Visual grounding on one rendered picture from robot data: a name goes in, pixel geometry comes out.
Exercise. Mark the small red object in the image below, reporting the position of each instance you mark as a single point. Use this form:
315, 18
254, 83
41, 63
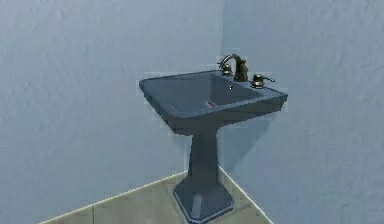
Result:
210, 104

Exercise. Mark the bronze curved faucet spout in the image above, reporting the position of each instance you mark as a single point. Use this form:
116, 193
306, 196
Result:
240, 68

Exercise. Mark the blue-grey pedestal sink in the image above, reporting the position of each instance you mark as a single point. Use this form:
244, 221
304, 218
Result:
203, 160

